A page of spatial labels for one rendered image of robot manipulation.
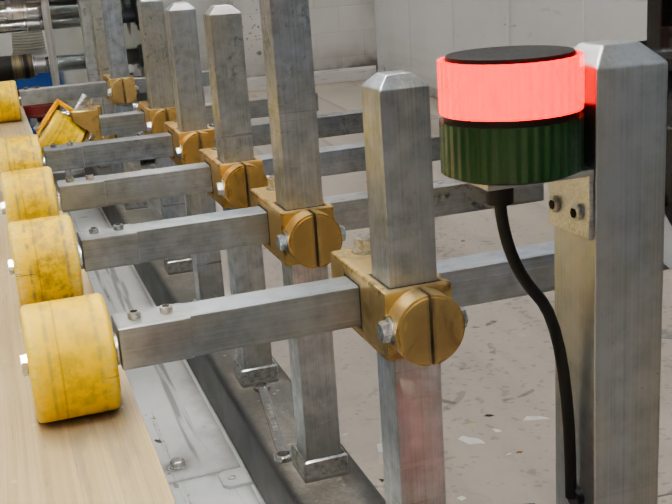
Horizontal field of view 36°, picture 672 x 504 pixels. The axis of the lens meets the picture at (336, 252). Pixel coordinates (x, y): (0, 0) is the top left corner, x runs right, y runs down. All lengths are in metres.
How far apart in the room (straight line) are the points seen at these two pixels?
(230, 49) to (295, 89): 0.25
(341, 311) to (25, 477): 0.24
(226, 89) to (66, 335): 0.53
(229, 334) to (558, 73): 0.37
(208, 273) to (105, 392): 0.78
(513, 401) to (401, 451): 2.09
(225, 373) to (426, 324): 0.63
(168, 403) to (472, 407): 1.49
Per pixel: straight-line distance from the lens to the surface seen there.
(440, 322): 0.69
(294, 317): 0.73
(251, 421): 1.16
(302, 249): 0.91
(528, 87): 0.41
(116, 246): 0.94
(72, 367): 0.68
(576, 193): 0.46
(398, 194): 0.68
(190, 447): 1.30
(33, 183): 1.17
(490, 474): 2.48
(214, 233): 0.96
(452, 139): 0.43
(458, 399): 2.85
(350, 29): 9.63
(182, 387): 1.47
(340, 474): 1.03
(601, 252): 0.46
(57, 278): 0.92
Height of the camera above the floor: 1.19
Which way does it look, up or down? 16 degrees down
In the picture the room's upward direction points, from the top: 4 degrees counter-clockwise
